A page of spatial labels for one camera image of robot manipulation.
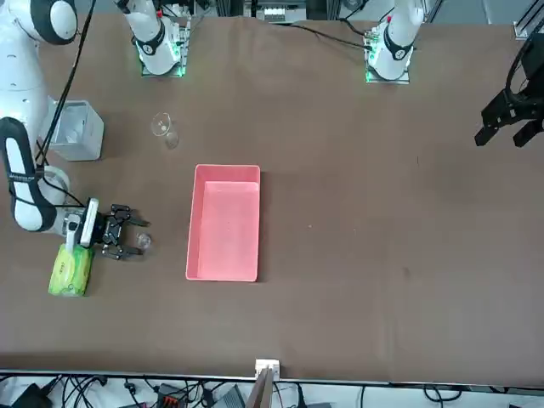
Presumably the green tissue pack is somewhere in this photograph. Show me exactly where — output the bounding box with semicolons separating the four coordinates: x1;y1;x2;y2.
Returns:
47;243;94;298

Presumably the dark grey power box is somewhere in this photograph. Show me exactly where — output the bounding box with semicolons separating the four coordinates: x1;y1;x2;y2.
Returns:
214;384;247;408

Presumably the black left gripper cable loop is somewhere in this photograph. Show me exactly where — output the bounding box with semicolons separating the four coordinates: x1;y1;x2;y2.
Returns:
507;40;530;101

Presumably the aluminium corner profile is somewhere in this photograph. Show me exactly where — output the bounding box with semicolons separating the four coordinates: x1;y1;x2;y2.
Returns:
513;8;537;40

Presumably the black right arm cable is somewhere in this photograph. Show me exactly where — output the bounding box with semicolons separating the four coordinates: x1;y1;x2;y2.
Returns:
8;0;97;213

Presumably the white lidded trash bin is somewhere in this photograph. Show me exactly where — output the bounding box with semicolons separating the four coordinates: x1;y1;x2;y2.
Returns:
40;99;105;162

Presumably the black device with red parts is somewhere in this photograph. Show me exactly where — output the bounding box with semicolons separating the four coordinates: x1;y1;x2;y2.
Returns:
156;383;189;408

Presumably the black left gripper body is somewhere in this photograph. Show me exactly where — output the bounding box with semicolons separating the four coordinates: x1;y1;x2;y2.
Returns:
516;32;544;105

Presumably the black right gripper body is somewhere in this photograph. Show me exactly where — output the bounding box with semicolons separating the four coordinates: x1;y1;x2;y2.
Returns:
95;211;123;251

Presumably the pink plastic container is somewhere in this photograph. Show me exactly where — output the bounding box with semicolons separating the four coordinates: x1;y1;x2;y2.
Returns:
184;164;262;283

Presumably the black cable across table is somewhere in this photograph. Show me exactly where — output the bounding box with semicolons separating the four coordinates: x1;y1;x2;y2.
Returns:
271;19;371;48

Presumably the black power adapter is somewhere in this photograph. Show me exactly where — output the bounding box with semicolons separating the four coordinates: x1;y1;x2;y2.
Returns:
8;382;50;408

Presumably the large glass beaker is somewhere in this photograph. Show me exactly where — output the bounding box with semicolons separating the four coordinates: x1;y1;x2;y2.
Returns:
149;112;179;150

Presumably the aluminium frame post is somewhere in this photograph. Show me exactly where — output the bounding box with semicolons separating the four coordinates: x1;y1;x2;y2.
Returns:
248;359;282;408

